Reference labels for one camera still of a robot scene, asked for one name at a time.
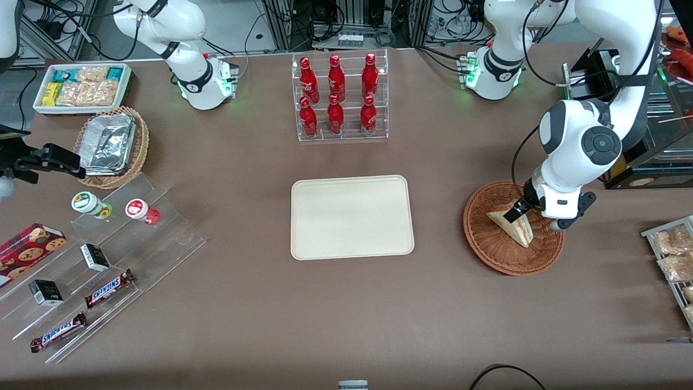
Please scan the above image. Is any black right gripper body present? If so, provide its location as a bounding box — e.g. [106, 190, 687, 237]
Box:
[0, 143, 87, 184]

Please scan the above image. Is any triangular sandwich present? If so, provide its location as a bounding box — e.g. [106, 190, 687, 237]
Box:
[486, 203, 534, 249]

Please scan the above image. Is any brown round wicker basket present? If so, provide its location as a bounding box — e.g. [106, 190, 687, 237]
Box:
[463, 180, 565, 277]

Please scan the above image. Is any aluminium foil tray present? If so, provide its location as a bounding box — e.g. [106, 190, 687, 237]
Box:
[80, 113, 137, 177]

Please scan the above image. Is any light tan wicker basket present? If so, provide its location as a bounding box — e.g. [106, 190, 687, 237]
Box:
[73, 106, 150, 190]

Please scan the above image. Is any tray of packaged snacks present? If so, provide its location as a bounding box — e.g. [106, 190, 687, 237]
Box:
[640, 216, 693, 332]

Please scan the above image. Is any beige plastic tray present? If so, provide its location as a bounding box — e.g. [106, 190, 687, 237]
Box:
[291, 174, 415, 261]

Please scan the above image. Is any green lid cup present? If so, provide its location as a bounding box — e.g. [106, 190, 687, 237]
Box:
[71, 191, 113, 219]

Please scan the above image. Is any clear bag of crackers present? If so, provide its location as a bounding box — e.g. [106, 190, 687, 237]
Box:
[76, 66, 109, 83]
[56, 80, 119, 107]

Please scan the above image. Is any white plastic snack bin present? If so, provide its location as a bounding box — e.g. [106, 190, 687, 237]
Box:
[32, 63, 133, 116]

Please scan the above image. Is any red lid cup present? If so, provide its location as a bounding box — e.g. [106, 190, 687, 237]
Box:
[125, 198, 160, 225]

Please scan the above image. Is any red plaid cookie box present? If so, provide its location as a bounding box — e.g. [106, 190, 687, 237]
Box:
[0, 223, 68, 288]

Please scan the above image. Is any small black box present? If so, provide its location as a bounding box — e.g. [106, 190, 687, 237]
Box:
[80, 243, 111, 272]
[28, 279, 64, 307]

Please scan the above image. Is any black food warmer case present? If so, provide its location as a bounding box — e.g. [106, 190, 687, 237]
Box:
[562, 0, 693, 190]

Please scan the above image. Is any clear bag of pastry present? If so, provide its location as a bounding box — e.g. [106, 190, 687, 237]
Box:
[658, 253, 693, 283]
[651, 225, 693, 256]

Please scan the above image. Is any clear acrylic stepped stand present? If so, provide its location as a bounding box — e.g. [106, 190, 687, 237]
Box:
[0, 172, 207, 365]

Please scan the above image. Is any Snickers chocolate bar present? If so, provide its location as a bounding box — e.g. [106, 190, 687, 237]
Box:
[30, 312, 88, 353]
[84, 269, 136, 309]

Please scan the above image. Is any red cola bottle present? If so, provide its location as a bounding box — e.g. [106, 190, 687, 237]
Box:
[299, 56, 320, 105]
[360, 94, 377, 134]
[362, 53, 379, 99]
[328, 54, 346, 102]
[299, 96, 318, 137]
[327, 94, 345, 135]

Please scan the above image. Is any clear acrylic bottle rack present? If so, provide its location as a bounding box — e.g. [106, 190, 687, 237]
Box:
[291, 48, 389, 142]

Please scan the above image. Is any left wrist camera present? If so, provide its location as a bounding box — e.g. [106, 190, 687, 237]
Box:
[550, 191, 597, 232]

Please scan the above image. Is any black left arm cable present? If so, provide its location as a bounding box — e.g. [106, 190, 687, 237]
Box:
[511, 0, 664, 204]

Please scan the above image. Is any black table cable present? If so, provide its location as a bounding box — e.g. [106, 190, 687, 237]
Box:
[468, 364, 547, 390]

